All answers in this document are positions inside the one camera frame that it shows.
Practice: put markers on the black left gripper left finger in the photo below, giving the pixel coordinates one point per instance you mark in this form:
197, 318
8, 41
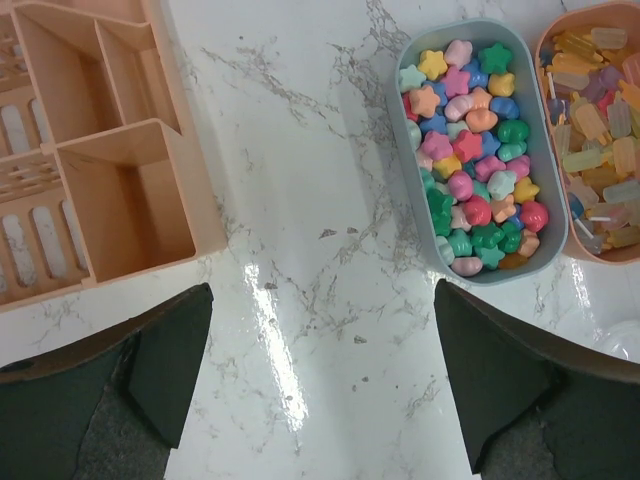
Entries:
112, 405

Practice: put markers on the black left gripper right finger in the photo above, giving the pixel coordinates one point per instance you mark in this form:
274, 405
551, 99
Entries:
532, 405

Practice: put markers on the clear glass jar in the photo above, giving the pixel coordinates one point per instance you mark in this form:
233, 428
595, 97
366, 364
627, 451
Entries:
621, 341

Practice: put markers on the blue tray of solid candies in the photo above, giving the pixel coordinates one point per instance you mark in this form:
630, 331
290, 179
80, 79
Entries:
482, 179

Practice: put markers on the peach tray of popsicle candies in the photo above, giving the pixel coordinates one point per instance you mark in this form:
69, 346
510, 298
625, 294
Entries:
587, 66

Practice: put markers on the peach desk organizer rack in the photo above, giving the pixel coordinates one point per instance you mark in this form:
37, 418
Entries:
114, 182

